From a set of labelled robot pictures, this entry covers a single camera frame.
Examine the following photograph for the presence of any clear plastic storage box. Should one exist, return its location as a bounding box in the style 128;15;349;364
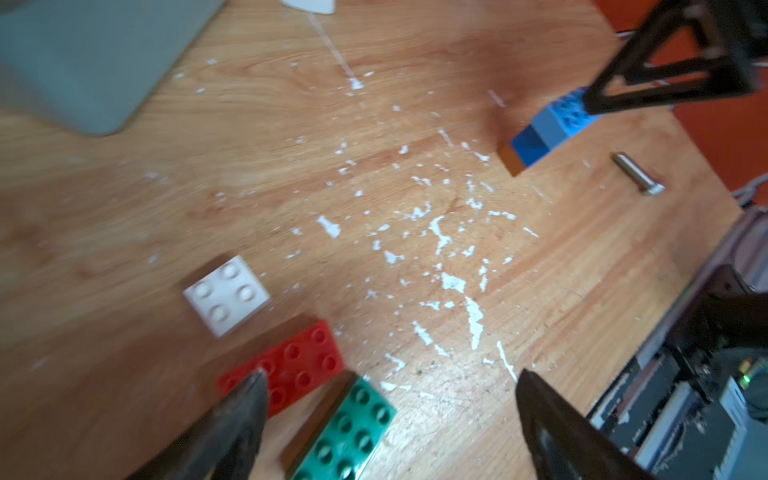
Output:
1;0;223;136

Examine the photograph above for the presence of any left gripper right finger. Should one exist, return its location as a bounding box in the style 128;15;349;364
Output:
515;370;653;479

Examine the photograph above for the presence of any green lego brick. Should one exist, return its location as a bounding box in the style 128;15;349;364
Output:
287;377;397;479

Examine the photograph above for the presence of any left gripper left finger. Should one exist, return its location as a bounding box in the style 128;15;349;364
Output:
129;369;269;479

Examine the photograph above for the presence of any steel bolt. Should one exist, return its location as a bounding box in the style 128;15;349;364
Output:
611;152;665;196

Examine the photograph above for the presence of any red lego brick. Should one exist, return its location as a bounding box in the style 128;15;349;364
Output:
217;320;345;419

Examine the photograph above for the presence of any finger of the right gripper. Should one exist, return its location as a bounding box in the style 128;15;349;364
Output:
583;1;767;115

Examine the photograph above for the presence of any white lego brick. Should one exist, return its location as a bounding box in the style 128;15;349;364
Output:
183;255;270;337

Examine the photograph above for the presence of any brown lego brick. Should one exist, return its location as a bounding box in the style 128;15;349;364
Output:
498;144;527;177

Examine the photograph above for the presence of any light blue lego brick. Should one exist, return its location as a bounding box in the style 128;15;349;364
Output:
531;87;600;150

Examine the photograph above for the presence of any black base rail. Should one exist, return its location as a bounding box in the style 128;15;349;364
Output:
587;346;767;479

